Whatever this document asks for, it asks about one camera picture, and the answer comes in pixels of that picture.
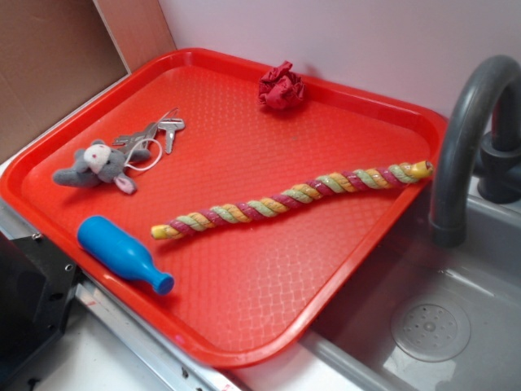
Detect grey toy faucet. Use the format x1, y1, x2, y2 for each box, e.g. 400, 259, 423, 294
429, 55, 520, 248

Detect grey toy sink basin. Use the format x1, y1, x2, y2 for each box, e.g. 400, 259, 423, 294
301, 192, 520, 390

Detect red plastic tray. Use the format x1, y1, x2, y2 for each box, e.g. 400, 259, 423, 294
1, 49, 447, 368

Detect blue plastic toy bottle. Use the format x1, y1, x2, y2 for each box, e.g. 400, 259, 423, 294
77, 216, 174, 295

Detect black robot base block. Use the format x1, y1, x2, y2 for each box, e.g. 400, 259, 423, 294
1, 235, 78, 388

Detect silver keys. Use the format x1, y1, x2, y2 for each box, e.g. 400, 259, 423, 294
112, 108, 186, 154

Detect brown cardboard panel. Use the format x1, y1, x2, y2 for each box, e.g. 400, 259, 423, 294
1, 1, 176, 161

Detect grey plush mouse keychain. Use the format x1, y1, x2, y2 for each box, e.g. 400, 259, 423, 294
52, 140, 151, 195

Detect multicolored twisted rope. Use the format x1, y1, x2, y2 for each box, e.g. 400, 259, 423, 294
150, 160, 435, 241

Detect crumpled red cloth ball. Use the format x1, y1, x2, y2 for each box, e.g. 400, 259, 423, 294
258, 61, 305, 110

